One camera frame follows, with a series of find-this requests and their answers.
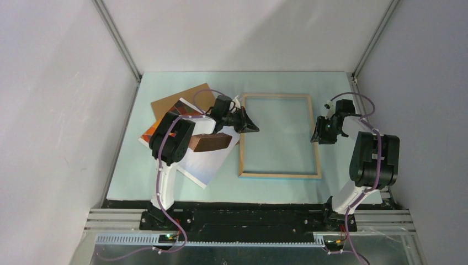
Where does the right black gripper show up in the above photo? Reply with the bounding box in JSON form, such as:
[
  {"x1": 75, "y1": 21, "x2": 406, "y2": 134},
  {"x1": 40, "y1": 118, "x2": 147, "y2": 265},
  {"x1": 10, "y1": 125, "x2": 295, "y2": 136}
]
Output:
[{"x1": 310, "y1": 115, "x2": 341, "y2": 145}]

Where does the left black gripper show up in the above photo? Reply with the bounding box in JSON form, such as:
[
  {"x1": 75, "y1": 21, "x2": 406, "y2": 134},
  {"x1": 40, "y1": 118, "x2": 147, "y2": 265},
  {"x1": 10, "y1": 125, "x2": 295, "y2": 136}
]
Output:
[{"x1": 222, "y1": 106, "x2": 259, "y2": 134}]

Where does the wooden picture frame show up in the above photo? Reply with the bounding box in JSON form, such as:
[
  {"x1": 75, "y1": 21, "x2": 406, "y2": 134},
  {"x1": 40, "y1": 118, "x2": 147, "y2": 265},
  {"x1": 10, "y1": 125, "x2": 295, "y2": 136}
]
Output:
[{"x1": 239, "y1": 93, "x2": 322, "y2": 180}]

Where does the colourful printed photo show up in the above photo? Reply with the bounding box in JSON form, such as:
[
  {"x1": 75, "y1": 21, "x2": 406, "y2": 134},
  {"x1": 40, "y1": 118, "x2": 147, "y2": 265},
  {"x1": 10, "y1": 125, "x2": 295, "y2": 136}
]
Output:
[{"x1": 138, "y1": 97, "x2": 242, "y2": 189}]

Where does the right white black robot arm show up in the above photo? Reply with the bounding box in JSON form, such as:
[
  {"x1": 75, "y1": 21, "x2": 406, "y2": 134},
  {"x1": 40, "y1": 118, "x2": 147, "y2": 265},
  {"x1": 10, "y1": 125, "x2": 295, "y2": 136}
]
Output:
[{"x1": 311, "y1": 99, "x2": 400, "y2": 231}]

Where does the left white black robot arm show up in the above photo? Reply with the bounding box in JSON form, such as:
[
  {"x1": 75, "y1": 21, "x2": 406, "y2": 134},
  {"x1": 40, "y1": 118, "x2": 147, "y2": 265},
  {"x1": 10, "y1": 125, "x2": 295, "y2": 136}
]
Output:
[{"x1": 147, "y1": 94, "x2": 260, "y2": 230}]

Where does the brown cardboard backing board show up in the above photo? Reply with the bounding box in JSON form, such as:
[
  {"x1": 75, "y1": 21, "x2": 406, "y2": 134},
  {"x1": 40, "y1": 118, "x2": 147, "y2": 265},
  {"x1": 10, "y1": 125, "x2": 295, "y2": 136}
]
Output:
[{"x1": 151, "y1": 83, "x2": 215, "y2": 120}]

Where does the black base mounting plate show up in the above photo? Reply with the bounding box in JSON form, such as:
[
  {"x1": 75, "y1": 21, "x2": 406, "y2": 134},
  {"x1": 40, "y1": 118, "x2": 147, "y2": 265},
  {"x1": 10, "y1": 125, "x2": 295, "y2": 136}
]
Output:
[{"x1": 139, "y1": 202, "x2": 357, "y2": 243}]

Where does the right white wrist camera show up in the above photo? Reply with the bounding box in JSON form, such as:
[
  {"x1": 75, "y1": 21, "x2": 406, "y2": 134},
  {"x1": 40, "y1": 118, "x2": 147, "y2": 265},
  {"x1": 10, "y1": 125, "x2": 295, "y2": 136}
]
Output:
[{"x1": 324, "y1": 100, "x2": 336, "y2": 120}]

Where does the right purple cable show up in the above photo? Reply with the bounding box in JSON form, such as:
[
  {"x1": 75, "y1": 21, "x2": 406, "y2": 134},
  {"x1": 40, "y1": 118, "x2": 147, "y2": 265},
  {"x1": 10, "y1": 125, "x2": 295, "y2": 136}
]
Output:
[{"x1": 329, "y1": 92, "x2": 383, "y2": 265}]

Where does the aluminium rail front frame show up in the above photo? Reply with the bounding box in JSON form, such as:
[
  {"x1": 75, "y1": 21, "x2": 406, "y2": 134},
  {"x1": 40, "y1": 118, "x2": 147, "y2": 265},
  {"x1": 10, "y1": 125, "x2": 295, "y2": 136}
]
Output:
[{"x1": 71, "y1": 207, "x2": 425, "y2": 264}]

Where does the right aluminium corner post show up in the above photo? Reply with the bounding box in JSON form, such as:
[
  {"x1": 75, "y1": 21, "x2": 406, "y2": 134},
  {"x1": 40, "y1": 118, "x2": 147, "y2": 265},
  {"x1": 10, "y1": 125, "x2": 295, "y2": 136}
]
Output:
[{"x1": 352, "y1": 0, "x2": 401, "y2": 79}]

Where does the aluminium corner post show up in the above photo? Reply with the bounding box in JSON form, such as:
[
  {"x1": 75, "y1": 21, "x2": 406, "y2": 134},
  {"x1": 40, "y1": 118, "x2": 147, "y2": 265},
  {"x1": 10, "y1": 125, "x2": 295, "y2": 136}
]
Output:
[
  {"x1": 352, "y1": 0, "x2": 401, "y2": 79},
  {"x1": 92, "y1": 0, "x2": 142, "y2": 82}
]

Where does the left aluminium corner post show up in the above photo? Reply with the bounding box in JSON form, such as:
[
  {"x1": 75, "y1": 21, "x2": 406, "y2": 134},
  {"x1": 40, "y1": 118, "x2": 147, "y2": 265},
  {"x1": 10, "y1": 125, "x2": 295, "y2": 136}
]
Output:
[{"x1": 92, "y1": 0, "x2": 142, "y2": 82}]

